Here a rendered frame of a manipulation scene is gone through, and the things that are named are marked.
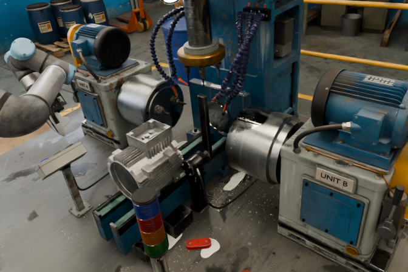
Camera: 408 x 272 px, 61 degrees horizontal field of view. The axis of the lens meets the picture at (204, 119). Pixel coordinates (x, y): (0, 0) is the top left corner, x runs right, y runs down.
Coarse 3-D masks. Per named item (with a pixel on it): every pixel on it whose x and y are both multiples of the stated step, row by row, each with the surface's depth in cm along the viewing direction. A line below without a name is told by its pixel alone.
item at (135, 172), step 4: (172, 144) 120; (176, 144) 121; (172, 148) 121; (112, 156) 117; (108, 160) 117; (112, 160) 116; (136, 168) 110; (132, 172) 109; (136, 172) 109; (140, 172) 110; (180, 172) 127; (136, 176) 110
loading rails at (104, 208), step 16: (192, 144) 148; (224, 144) 146; (208, 160) 140; (224, 160) 150; (208, 176) 143; (160, 192) 123; (176, 192) 129; (96, 208) 119; (112, 208) 120; (128, 208) 126; (160, 208) 124; (112, 224) 112; (128, 224) 113; (128, 240) 115
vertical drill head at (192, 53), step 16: (192, 0) 115; (208, 0) 118; (192, 16) 118; (208, 16) 120; (192, 32) 121; (208, 32) 122; (192, 48) 123; (208, 48) 123; (224, 48) 127; (192, 64) 123; (208, 64) 123
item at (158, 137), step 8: (152, 120) 124; (136, 128) 120; (144, 128) 124; (152, 128) 125; (160, 128) 124; (168, 128) 119; (128, 136) 117; (136, 136) 121; (144, 136) 117; (152, 136) 119; (160, 136) 117; (168, 136) 120; (136, 144) 116; (144, 144) 113; (152, 144) 115; (160, 144) 118; (168, 144) 121; (152, 152) 116
